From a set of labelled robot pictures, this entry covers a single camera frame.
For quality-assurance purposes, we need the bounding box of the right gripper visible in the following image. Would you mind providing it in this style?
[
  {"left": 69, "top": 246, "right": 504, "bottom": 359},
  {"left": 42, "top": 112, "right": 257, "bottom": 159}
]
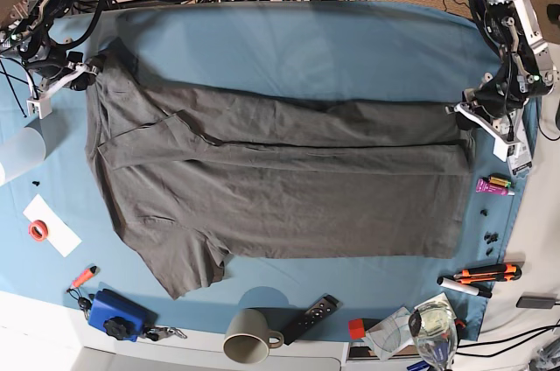
[{"left": 24, "top": 49, "right": 108, "bottom": 98}]

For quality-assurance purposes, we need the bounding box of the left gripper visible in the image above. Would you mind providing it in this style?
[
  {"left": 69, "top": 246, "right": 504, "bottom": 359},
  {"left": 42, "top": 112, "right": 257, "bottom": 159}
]
[{"left": 444, "top": 73, "right": 523, "bottom": 139}]

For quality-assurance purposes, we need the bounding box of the grey T-shirt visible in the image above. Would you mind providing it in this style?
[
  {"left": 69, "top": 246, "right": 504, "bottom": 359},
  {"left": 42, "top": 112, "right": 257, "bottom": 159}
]
[{"left": 86, "top": 47, "right": 475, "bottom": 298}]

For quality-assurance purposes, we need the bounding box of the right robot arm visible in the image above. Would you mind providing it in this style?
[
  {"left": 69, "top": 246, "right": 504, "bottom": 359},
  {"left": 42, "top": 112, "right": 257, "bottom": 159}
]
[{"left": 1, "top": 0, "right": 109, "bottom": 98}]

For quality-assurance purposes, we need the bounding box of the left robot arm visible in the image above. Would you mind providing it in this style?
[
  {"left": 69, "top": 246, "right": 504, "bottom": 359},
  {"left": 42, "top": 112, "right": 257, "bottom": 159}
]
[{"left": 454, "top": 0, "right": 559, "bottom": 144}]

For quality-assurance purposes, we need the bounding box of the yellow green battery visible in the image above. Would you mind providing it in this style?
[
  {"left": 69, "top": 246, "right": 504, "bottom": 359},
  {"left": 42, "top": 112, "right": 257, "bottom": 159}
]
[{"left": 487, "top": 175, "right": 512, "bottom": 188}]

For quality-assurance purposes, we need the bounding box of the purple glue tube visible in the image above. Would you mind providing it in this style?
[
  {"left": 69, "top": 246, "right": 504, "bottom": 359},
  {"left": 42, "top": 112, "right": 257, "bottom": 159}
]
[{"left": 475, "top": 178, "right": 515, "bottom": 196}]

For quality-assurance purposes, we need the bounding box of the white labelled package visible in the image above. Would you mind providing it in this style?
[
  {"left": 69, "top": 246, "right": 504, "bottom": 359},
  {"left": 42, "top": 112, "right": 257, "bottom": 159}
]
[{"left": 507, "top": 115, "right": 533, "bottom": 178}]

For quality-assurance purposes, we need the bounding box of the black zip tie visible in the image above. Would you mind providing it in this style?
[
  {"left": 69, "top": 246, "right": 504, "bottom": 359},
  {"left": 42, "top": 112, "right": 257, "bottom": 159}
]
[{"left": 0, "top": 61, "right": 27, "bottom": 118}]

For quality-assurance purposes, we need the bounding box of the frosted plastic cup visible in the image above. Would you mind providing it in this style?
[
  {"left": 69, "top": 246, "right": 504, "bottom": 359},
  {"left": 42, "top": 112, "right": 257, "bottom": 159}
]
[{"left": 1, "top": 127, "right": 46, "bottom": 186}]

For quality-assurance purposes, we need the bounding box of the orange black utility knife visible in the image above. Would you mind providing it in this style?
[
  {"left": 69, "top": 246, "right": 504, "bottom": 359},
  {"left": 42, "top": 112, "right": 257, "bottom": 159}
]
[{"left": 453, "top": 263, "right": 522, "bottom": 284}]

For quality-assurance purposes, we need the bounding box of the white black marker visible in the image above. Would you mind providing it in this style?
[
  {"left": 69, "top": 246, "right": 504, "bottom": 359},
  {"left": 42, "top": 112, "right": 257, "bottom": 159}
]
[{"left": 437, "top": 276, "right": 493, "bottom": 299}]

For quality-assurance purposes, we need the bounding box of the white paper sheet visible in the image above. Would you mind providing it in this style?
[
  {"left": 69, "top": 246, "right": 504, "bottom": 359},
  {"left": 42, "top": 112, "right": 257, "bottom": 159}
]
[{"left": 23, "top": 194, "right": 81, "bottom": 257}]

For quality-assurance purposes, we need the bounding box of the orange tape roll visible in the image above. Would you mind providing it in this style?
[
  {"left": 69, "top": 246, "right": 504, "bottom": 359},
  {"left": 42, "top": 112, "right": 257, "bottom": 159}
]
[{"left": 28, "top": 220, "right": 49, "bottom": 242}]

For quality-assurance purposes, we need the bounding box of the blue table cloth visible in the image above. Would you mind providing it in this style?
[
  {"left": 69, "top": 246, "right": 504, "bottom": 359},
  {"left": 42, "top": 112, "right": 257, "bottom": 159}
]
[{"left": 1, "top": 2, "right": 522, "bottom": 341}]

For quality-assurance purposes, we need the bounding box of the black power adapter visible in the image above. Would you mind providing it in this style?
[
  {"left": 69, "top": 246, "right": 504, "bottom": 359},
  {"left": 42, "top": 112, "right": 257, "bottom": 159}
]
[{"left": 515, "top": 295, "right": 559, "bottom": 310}]

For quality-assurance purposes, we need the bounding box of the orange marker pen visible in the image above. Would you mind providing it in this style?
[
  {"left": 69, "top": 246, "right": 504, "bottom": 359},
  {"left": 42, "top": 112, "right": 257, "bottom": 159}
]
[{"left": 66, "top": 265, "right": 98, "bottom": 293}]

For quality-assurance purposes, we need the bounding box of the clear wine glass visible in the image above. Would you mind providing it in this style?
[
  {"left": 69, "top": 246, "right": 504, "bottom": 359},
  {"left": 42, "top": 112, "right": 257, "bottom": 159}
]
[{"left": 409, "top": 300, "right": 459, "bottom": 371}]

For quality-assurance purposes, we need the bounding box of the folded clear plastic bag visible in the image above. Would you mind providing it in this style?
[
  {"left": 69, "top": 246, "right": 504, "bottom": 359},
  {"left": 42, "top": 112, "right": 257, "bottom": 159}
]
[{"left": 362, "top": 307, "right": 413, "bottom": 361}]

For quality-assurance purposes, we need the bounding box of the black remote control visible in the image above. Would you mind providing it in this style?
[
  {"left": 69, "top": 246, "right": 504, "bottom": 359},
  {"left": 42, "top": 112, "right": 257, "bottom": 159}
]
[{"left": 280, "top": 294, "right": 339, "bottom": 346}]

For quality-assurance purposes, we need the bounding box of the red cube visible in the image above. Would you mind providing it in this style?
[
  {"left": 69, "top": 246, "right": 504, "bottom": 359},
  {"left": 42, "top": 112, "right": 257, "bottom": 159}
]
[{"left": 348, "top": 318, "right": 366, "bottom": 340}]

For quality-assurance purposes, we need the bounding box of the blue block with black knob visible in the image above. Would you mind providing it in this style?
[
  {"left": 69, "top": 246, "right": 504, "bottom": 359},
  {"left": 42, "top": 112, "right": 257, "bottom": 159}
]
[{"left": 87, "top": 289, "right": 148, "bottom": 342}]

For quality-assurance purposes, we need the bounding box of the metal keys carabiner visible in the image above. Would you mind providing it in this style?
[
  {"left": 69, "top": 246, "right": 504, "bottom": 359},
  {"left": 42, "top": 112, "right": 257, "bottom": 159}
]
[{"left": 141, "top": 326, "right": 187, "bottom": 342}]

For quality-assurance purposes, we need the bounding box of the beige ceramic mug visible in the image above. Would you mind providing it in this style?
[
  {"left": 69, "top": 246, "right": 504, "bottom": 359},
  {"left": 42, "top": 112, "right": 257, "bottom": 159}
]
[{"left": 222, "top": 309, "right": 284, "bottom": 365}]

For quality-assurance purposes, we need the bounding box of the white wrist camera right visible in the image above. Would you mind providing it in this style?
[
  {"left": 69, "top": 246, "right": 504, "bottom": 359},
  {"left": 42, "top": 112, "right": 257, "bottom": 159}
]
[{"left": 26, "top": 97, "right": 53, "bottom": 119}]

